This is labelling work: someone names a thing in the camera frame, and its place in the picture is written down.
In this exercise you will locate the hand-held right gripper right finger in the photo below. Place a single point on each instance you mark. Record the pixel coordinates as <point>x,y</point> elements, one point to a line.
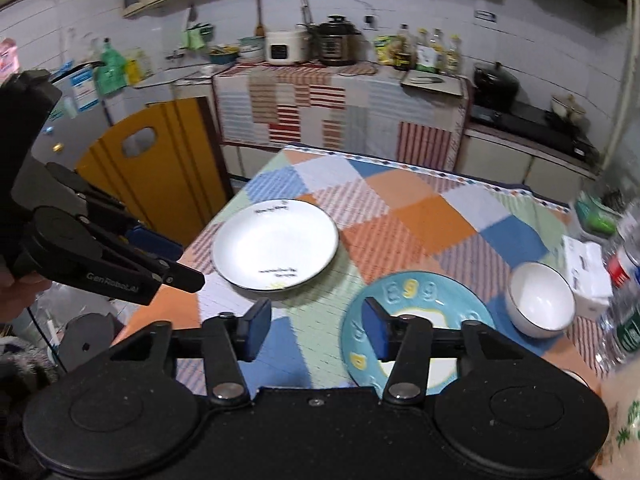
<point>375,332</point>

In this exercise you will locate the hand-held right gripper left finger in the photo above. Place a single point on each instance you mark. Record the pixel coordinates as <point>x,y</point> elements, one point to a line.
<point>256,331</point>

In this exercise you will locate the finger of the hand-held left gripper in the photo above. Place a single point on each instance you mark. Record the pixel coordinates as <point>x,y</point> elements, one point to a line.
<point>165,275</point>

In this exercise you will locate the blue plate with raised print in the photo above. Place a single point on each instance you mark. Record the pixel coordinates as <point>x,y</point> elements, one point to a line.
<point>450,300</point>

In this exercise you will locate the white plate with sun print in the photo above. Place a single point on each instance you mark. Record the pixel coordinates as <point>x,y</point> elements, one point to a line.
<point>275,245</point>

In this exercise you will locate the white ribbed bowl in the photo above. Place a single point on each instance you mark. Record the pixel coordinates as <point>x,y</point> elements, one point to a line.
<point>574,376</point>
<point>540,305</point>

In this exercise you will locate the person's left hand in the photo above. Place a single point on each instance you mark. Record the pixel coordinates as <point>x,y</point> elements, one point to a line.
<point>22,295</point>

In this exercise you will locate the yellow wooden chair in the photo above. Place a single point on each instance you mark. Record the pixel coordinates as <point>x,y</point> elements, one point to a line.
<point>165,170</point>

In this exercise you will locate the green plastic bag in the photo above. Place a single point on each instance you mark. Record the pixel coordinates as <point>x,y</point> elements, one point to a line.
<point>111,70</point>

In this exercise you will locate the patchwork tablecloth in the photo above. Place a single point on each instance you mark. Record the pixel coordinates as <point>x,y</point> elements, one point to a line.
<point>410,210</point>

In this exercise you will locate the white tissue pack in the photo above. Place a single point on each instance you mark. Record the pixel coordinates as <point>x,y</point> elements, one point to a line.
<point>587,270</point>

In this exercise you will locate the patchwork counter cloth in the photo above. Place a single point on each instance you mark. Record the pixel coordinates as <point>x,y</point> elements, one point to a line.
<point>340,110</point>

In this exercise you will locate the green box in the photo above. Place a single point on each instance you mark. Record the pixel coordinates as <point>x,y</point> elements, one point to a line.
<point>595,215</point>

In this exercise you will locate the green label water bottle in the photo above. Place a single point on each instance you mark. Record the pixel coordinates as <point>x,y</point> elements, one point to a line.
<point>627,330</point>

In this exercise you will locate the cutting board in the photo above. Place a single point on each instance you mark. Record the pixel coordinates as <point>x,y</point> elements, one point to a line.
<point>432,84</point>

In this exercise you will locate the white rice cooker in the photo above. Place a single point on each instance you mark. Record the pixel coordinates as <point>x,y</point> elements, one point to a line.
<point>285,47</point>

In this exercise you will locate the red label water bottle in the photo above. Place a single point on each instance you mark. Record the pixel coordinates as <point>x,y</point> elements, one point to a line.
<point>622,260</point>

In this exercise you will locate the wooden spatula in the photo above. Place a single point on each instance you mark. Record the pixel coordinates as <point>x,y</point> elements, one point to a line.
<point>259,20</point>

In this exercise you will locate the white bag with green print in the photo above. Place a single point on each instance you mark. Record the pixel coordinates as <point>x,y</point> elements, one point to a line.
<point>622,420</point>

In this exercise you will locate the black gas stove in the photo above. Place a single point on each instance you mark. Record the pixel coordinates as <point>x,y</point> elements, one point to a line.
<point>535,122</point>

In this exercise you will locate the black wok with lid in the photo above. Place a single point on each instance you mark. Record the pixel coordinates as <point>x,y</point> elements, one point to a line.
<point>495,85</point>

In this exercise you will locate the dark sauce bottle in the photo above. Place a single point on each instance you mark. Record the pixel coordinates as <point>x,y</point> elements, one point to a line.
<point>403,52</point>

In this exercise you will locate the yellow snack bag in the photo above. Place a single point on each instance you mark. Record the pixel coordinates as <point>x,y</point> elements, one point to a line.
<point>386,50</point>

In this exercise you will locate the black pressure cooker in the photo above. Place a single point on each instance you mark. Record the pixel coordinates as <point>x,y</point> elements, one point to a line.
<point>337,42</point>

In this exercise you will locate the white pot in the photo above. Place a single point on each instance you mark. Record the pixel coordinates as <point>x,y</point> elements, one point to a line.
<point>567,109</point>

